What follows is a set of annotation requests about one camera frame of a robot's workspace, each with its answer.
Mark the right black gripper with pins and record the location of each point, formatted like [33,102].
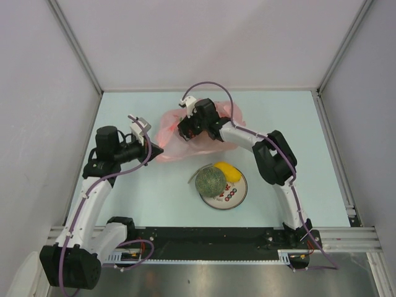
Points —
[185,124]

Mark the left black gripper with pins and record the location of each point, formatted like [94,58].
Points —
[143,151]

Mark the pink plastic bag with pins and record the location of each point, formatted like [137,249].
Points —
[175,148]

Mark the yellow fake mango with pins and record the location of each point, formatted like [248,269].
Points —
[232,174]

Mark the green netted fake melon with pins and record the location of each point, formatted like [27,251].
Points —
[209,181]

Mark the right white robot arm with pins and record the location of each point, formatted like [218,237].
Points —
[274,158]

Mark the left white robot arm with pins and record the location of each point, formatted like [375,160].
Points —
[76,258]

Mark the round printed plate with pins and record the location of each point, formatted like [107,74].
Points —
[233,195]

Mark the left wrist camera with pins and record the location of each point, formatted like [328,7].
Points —
[139,127]

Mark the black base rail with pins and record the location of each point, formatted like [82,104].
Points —
[225,244]

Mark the white cable duct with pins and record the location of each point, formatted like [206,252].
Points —
[123,257]

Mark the aluminium frame rail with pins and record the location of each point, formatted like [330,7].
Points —
[349,239]

